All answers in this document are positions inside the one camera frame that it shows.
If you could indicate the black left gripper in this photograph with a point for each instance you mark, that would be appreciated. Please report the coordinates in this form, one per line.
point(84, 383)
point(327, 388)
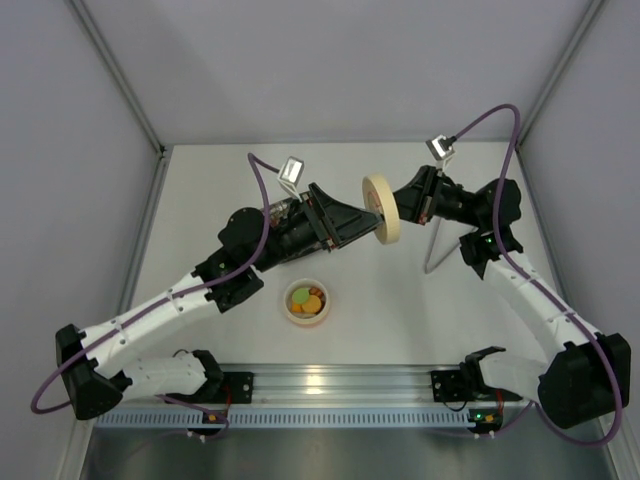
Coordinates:
point(320, 217)

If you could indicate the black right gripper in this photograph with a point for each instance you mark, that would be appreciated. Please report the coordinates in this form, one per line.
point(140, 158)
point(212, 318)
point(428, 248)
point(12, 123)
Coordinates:
point(428, 194)

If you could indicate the cream round box lid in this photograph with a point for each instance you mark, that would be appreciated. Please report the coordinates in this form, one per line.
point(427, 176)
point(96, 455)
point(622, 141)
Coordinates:
point(378, 198)

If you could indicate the red brown sushi snack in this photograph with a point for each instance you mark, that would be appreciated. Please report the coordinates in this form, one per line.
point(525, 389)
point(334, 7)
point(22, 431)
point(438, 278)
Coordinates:
point(316, 292)

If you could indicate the green round cookie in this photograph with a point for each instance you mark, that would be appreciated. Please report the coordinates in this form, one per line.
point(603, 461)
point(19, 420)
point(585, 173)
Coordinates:
point(300, 296)

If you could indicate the orange round cracker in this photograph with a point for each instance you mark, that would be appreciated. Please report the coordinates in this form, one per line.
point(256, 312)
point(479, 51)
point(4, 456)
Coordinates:
point(313, 306)

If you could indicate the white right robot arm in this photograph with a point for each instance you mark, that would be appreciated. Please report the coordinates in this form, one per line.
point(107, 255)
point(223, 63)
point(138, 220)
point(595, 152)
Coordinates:
point(585, 374)

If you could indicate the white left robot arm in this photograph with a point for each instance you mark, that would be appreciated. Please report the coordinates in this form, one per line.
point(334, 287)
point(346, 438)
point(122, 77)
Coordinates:
point(101, 366)

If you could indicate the black floral square plate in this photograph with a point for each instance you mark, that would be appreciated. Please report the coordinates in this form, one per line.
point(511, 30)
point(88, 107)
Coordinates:
point(310, 255)

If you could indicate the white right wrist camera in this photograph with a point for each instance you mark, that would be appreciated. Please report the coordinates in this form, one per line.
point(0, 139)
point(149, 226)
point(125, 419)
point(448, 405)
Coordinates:
point(442, 150)

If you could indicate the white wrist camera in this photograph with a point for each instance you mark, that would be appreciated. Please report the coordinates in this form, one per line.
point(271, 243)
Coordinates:
point(289, 176)
point(442, 150)

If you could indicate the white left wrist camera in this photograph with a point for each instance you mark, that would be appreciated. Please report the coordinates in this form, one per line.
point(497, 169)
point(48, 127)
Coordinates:
point(289, 176)

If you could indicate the aluminium mounting rail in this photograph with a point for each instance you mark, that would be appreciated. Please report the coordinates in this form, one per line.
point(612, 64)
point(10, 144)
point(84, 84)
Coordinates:
point(325, 382)

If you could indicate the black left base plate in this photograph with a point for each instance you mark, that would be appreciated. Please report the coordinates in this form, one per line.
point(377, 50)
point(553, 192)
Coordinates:
point(235, 388)

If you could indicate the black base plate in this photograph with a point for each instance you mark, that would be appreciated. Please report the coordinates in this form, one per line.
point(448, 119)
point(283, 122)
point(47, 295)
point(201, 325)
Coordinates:
point(235, 388)
point(455, 385)

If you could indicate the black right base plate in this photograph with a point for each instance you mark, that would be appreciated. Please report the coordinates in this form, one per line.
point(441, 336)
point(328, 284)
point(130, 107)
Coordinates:
point(455, 385)

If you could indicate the grey slotted cable duct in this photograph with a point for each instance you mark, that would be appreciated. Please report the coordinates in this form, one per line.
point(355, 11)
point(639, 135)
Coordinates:
point(297, 418)

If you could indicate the right aluminium frame post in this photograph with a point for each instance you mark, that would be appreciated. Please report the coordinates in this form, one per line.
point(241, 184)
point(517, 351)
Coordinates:
point(553, 80)

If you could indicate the aluminium frame post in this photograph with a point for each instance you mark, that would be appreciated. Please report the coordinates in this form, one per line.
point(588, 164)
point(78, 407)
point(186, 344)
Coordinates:
point(553, 80)
point(161, 155)

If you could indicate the left aluminium frame post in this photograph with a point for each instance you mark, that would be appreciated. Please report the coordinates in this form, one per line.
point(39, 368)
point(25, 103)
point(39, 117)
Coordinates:
point(161, 155)

